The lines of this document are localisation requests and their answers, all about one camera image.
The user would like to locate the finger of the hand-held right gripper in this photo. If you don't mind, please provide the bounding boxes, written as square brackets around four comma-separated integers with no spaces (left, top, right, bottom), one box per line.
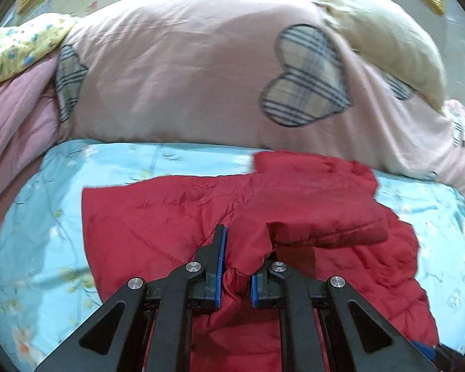
[413,340,465,372]

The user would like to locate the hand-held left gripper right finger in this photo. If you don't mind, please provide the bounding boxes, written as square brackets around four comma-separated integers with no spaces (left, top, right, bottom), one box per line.
[251,254,438,372]

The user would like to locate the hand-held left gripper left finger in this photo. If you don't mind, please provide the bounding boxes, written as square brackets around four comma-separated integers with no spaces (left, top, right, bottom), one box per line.
[34,224,228,372]

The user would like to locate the red quilted jacket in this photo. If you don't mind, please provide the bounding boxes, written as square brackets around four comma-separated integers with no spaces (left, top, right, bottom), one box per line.
[81,151,440,372]

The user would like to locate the light blue floral bed sheet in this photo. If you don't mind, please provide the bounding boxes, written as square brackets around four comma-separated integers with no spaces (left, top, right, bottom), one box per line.
[0,139,465,372]

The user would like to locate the pink pillow with plaid hearts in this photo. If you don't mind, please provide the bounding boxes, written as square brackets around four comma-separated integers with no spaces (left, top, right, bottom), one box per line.
[54,0,465,198]

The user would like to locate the pink printed pillow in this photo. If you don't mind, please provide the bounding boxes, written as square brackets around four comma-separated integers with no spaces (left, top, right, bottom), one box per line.
[444,99,465,202]

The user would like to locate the plain pink blanket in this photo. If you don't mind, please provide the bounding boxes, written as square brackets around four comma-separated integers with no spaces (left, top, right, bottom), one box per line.
[0,52,70,210]

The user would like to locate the beige pillow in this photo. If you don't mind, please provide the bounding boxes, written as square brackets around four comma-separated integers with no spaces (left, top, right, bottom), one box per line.
[300,0,448,113]

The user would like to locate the yellow floral cloth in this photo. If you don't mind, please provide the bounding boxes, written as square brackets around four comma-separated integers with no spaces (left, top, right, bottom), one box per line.
[0,12,78,88]

